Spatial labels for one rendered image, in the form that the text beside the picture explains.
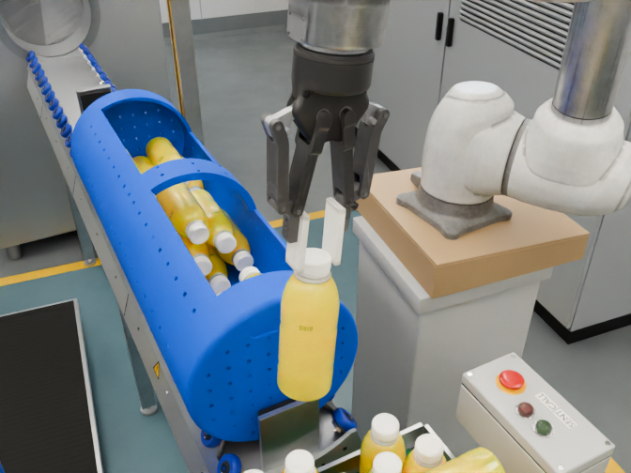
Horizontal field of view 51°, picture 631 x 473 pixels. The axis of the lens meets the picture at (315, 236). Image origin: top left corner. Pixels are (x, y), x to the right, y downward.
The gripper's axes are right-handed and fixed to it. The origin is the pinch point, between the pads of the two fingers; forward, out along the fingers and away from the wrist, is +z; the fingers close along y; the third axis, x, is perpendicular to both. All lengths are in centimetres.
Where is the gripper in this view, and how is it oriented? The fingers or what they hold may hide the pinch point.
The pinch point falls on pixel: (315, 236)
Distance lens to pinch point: 70.0
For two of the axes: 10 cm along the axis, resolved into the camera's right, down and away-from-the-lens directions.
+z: -0.9, 8.7, 4.9
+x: 4.9, 4.7, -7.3
